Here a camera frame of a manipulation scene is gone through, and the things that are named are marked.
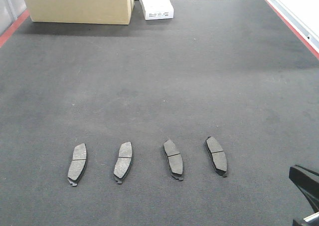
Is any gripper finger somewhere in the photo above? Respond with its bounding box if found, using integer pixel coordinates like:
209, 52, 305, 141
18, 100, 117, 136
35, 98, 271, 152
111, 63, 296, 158
292, 212, 319, 226
289, 165, 319, 213

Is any brake pad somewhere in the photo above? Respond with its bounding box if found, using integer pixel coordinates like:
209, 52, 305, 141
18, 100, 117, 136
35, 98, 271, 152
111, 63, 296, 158
163, 139, 183, 181
113, 142, 133, 184
67, 143, 87, 187
205, 136, 227, 178

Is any white flat box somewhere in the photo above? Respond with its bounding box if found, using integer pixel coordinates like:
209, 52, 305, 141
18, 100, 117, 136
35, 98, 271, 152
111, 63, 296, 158
139, 0, 174, 20

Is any cardboard box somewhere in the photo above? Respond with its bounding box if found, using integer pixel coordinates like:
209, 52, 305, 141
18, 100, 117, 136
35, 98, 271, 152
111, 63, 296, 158
24, 0, 134, 25

